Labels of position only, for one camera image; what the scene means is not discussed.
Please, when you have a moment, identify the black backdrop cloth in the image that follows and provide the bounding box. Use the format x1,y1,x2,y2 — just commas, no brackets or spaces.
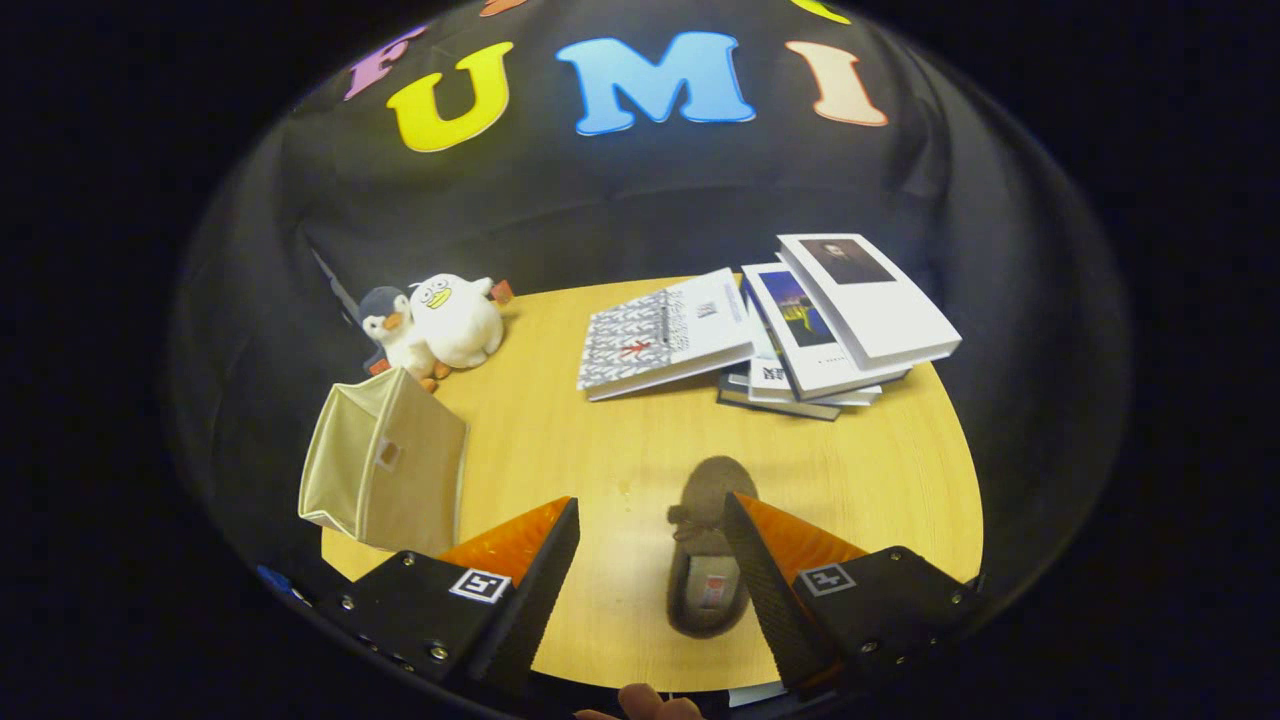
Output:
170,0,1131,601

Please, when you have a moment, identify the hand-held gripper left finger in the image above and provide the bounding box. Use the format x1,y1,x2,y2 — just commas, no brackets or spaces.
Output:
318,496,582,701

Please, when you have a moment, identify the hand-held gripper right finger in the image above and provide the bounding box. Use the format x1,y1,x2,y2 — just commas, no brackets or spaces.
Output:
722,491,991,698

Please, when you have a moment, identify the brown fuzzy loafer shoe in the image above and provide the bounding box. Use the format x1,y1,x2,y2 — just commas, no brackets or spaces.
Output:
666,456,761,639

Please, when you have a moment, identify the small blue object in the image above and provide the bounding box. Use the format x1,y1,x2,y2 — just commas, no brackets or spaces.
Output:
256,565,306,604

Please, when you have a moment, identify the grey patterned book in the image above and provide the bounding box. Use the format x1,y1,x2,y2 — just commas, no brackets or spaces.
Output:
577,267,757,403

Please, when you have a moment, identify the dark grey book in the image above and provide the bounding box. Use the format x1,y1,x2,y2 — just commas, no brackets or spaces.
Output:
716,362,843,422

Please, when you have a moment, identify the white duck plush toy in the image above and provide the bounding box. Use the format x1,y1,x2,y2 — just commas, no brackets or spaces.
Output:
408,273,514,370

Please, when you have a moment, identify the beige fabric storage box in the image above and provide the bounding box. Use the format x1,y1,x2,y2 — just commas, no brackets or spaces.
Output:
298,367,470,557

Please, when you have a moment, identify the white book dark portrait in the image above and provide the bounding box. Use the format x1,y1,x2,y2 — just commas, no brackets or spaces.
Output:
776,233,963,373

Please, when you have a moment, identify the grey white penguin plush toy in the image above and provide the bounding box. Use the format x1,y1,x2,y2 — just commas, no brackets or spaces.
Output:
357,287,451,394

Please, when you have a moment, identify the white book black lettering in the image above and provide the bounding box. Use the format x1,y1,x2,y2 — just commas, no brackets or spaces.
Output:
747,340,885,408

